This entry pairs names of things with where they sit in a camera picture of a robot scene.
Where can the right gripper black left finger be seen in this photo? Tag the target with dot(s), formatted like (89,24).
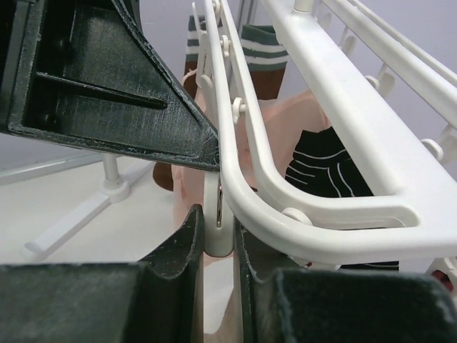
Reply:
(156,299)

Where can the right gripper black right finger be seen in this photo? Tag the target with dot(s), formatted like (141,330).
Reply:
(280,301)

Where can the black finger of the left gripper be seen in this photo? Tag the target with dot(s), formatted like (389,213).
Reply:
(82,74)

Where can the white plastic clip hanger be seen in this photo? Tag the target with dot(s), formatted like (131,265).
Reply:
(412,213)

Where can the black white striped sock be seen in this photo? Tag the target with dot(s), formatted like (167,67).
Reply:
(378,266)
(322,166)

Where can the white metal drying rack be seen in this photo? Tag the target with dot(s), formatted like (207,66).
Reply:
(114,188)

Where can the pink hanging sock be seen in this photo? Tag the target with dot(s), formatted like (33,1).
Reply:
(284,121)

